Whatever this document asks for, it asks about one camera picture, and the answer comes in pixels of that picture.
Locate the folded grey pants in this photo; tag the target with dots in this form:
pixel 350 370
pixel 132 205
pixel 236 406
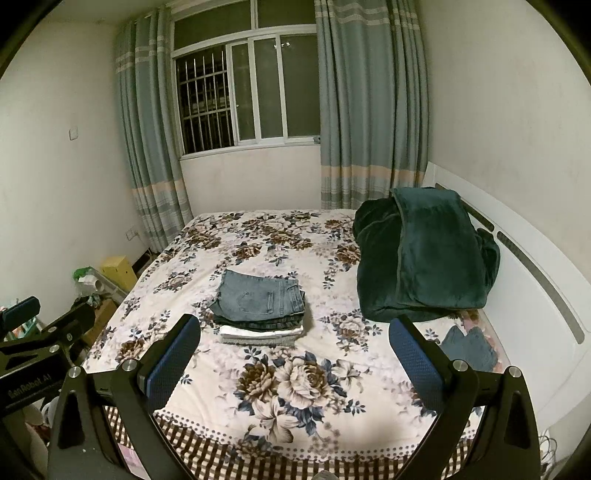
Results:
pixel 263 340

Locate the blue pants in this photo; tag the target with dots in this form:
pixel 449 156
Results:
pixel 468 348

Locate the folded light blue jeans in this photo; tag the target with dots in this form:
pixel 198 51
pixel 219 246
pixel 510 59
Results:
pixel 258 293

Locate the green plastic bag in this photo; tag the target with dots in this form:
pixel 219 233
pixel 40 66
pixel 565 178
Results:
pixel 83 277

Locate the yellow box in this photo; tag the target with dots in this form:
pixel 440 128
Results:
pixel 119 272

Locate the bed with floral sheet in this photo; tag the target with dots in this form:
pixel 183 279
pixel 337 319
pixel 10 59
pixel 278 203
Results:
pixel 295 387

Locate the grey-green striped curtain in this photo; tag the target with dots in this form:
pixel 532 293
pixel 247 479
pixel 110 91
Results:
pixel 369 106
pixel 147 138

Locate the white headboard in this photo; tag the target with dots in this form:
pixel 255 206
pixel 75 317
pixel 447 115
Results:
pixel 531 295

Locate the folded white pants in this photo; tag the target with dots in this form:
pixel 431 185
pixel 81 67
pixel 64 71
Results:
pixel 258 331

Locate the folded dark jeans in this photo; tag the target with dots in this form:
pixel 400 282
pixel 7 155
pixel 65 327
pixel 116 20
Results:
pixel 272 323

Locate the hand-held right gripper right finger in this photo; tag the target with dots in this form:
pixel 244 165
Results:
pixel 415 364

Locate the dark green blanket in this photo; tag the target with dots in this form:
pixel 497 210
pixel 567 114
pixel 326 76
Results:
pixel 425 258

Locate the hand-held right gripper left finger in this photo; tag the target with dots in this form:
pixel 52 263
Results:
pixel 170 361

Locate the white wall socket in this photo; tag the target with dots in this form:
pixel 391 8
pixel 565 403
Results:
pixel 133 233

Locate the cardboard box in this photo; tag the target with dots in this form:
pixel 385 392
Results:
pixel 104 318

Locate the window with metal bars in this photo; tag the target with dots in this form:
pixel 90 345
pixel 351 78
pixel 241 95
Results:
pixel 249 87

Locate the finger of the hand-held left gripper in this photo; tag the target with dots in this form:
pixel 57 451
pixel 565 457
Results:
pixel 69 321
pixel 21 309

